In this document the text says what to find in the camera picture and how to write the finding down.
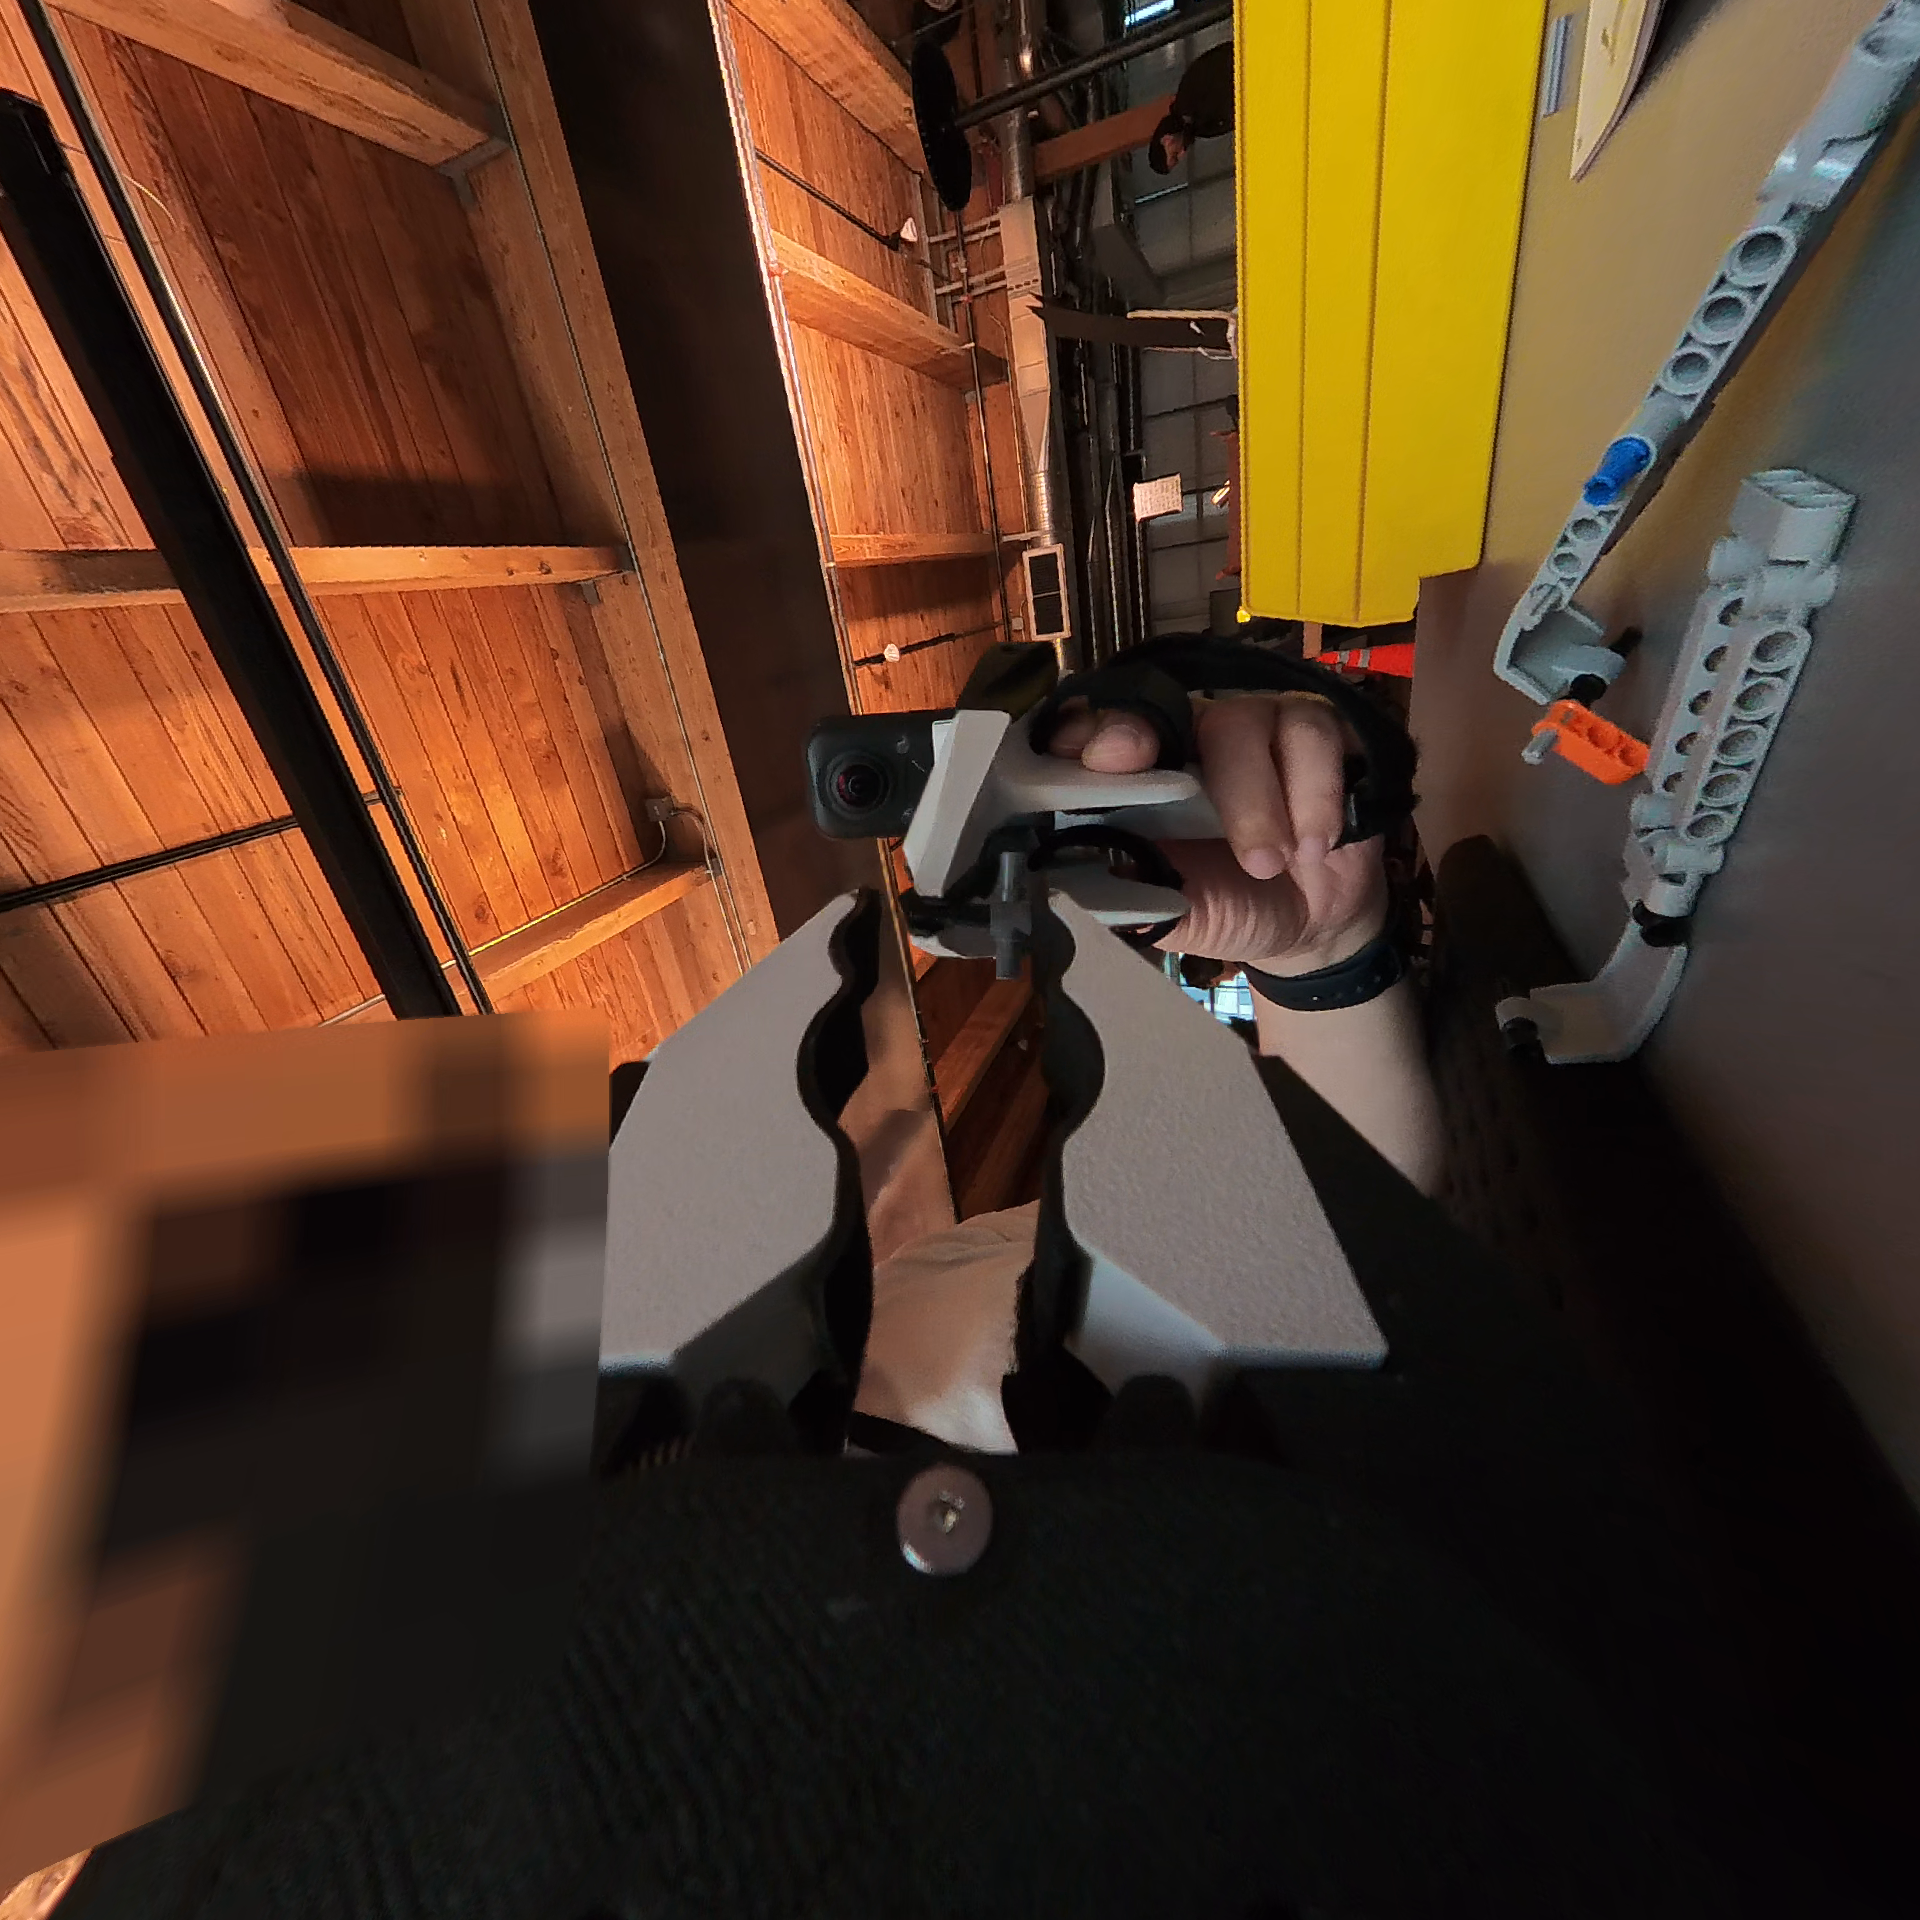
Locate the black round ceiling fixture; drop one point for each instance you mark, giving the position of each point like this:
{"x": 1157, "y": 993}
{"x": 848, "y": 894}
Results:
{"x": 937, "y": 119}

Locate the person's left forearm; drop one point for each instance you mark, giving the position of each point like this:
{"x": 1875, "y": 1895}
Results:
{"x": 1349, "y": 1080}

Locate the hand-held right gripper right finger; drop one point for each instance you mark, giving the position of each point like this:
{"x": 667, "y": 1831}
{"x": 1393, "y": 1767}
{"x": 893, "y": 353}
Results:
{"x": 1214, "y": 1200}

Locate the yellow plastic bin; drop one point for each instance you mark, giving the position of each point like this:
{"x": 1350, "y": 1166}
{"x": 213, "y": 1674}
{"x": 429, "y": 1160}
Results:
{"x": 1380, "y": 299}

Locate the dark grey toy connector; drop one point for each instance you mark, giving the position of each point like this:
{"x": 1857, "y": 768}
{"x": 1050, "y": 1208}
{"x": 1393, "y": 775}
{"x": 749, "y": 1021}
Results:
{"x": 1012, "y": 901}

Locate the open instruction booklet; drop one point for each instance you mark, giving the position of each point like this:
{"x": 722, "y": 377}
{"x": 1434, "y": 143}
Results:
{"x": 1612, "y": 75}

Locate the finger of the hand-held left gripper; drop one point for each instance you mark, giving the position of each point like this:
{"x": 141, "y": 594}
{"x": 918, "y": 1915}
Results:
{"x": 968, "y": 781}
{"x": 961, "y": 930}

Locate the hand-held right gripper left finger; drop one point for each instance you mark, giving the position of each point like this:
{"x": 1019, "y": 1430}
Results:
{"x": 720, "y": 1200}

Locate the orange toy connector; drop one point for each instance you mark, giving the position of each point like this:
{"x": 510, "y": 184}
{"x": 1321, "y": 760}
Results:
{"x": 1589, "y": 744}

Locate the black wristwatch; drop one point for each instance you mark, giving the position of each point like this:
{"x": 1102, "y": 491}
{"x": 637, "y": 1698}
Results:
{"x": 1329, "y": 983}

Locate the person's left hand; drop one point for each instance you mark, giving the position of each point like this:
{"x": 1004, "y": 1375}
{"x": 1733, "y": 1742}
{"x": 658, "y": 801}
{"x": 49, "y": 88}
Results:
{"x": 1289, "y": 839}

